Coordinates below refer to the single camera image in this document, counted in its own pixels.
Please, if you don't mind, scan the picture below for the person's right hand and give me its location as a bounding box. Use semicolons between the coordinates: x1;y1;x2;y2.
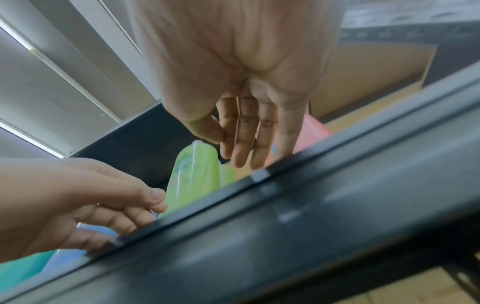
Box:
129;0;346;170

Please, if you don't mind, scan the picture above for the person's left hand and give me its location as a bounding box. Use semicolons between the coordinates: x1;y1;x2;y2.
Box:
0;157;169;263

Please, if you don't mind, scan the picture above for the large blue shampoo bottle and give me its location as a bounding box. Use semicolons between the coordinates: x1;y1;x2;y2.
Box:
43;223;122;269

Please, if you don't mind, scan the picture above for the large teal shampoo bottle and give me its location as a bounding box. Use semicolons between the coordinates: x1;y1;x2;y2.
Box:
0;250;57;286

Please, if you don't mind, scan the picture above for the large pink shampoo bottle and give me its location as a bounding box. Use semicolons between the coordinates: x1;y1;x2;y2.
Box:
269;114;334;160

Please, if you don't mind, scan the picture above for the large green shampoo bottle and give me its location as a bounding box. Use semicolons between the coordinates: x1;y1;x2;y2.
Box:
218;164;236;187
164;140;223;215

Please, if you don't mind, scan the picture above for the ceiling tube light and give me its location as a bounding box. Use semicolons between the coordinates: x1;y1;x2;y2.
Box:
0;18;38;55
0;120;66;159

